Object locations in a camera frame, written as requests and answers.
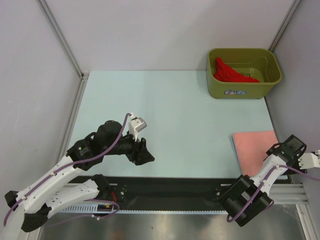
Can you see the aluminium front frame rail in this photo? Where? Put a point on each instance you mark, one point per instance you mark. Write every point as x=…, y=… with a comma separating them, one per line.
x=288, y=194

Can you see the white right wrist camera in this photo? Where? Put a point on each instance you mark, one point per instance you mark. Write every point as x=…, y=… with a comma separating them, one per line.
x=309, y=160

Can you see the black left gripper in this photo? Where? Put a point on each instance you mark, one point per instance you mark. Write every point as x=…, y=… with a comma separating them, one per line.
x=143, y=155

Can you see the pink t shirt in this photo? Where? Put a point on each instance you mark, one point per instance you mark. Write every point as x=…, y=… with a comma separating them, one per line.
x=260, y=135

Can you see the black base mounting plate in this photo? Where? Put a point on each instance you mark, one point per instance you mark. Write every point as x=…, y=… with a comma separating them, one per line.
x=169, y=194

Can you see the olive green plastic bin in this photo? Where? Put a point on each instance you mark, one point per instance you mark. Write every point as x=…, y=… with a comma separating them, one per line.
x=258, y=63

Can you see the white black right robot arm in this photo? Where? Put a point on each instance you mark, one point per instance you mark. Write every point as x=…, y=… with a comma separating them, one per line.
x=248, y=196

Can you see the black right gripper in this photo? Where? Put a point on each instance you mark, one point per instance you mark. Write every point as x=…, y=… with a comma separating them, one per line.
x=296, y=156

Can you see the white slotted cable duct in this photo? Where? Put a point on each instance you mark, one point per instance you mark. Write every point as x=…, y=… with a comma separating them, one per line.
x=96, y=208

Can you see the red t shirt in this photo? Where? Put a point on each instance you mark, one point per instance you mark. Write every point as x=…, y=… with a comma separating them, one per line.
x=226, y=74

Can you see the aluminium corner post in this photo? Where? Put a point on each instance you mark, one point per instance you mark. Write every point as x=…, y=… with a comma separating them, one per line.
x=52, y=22
x=285, y=24

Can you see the left aluminium corner post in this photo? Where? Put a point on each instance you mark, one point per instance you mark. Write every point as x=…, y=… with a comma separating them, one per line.
x=52, y=22

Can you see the right aluminium corner post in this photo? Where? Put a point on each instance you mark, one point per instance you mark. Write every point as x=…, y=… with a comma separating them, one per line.
x=285, y=24

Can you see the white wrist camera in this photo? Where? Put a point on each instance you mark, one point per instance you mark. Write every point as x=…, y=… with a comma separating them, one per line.
x=136, y=125
x=309, y=160

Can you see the folded blue t shirt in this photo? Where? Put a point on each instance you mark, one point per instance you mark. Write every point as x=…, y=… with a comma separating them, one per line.
x=251, y=154

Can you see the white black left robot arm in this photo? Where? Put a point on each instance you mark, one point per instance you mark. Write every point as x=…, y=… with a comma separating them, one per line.
x=32, y=207

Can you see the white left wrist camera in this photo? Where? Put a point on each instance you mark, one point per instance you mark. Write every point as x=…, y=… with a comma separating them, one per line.
x=136, y=125

